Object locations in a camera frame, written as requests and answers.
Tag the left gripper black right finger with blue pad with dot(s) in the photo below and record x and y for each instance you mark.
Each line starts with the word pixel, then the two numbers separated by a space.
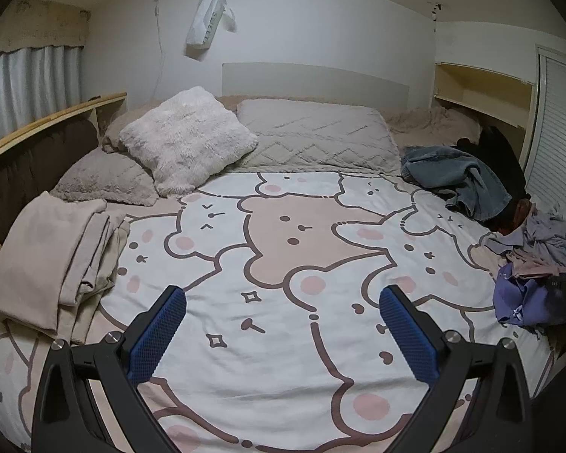
pixel 499 415

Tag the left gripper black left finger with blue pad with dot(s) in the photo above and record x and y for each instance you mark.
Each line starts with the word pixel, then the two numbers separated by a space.
pixel 66 416

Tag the purple clothes pile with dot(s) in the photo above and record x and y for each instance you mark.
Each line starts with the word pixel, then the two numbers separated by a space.
pixel 530 287

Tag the folded beige clothes stack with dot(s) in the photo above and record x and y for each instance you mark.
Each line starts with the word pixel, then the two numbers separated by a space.
pixel 57 261

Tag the white louvered door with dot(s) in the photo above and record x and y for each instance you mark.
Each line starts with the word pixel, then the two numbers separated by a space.
pixel 546 164

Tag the bear pattern bed sheet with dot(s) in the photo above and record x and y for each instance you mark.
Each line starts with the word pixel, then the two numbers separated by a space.
pixel 282 348

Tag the beige blanket at headboard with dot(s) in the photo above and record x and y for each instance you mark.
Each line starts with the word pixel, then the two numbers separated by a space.
pixel 431 126

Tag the beige quilted left pillow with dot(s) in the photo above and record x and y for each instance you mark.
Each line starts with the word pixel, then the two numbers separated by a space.
pixel 113 177

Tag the brown blanket in shelf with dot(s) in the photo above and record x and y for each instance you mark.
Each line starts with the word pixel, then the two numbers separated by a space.
pixel 37 163

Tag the wooden bedside shelf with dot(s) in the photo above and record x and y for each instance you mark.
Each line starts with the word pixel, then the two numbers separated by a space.
pixel 100 111

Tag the fluffy white square pillow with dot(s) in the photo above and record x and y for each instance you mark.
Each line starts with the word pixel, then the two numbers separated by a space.
pixel 186 140

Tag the beige quilted large pillow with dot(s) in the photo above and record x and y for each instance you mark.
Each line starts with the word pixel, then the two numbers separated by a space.
pixel 306 136

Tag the grey window curtain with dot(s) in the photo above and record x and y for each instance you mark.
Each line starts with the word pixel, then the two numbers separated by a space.
pixel 36 82

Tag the white headboard panel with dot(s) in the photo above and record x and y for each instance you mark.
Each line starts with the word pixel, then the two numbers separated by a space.
pixel 280 80

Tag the beige curtain valance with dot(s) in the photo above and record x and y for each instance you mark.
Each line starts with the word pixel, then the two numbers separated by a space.
pixel 41 23

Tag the black garment by wall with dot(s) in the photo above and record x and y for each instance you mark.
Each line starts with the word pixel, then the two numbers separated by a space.
pixel 495 151

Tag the right wooden wall shelf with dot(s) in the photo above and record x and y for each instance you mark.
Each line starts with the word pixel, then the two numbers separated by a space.
pixel 498 100

